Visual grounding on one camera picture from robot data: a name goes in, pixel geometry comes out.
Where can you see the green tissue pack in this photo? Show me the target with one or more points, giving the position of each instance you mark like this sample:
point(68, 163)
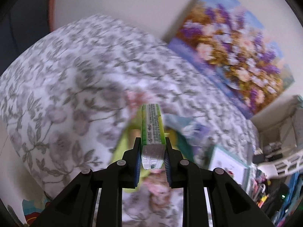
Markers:
point(153, 142)

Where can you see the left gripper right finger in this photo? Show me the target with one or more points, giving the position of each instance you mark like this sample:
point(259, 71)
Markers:
point(210, 196)

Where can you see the teal white tray box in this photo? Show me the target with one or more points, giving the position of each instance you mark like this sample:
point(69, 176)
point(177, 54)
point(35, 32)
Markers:
point(219, 157)

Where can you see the floral canvas painting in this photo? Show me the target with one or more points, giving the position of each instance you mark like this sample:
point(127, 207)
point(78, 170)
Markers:
point(229, 45)

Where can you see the yellow green sponge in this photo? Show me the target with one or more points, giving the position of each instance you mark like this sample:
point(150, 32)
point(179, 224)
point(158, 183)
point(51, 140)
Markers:
point(178, 142)

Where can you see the green microfibre cloth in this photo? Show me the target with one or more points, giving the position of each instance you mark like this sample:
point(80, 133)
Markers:
point(126, 142)

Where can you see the white chair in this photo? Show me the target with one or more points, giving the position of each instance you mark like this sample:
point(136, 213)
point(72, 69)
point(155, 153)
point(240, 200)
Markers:
point(282, 167)

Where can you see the grey floral blanket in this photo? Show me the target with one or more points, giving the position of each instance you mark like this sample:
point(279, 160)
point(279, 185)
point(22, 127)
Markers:
point(64, 103)

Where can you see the pink floral scrunchie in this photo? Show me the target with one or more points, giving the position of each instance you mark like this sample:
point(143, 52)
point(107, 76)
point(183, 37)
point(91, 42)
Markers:
point(159, 189)

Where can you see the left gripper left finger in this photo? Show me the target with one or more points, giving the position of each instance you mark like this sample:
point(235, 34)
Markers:
point(95, 198)

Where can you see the pink white fluffy towel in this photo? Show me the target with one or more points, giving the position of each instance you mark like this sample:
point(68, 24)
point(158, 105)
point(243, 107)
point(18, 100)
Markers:
point(136, 99)

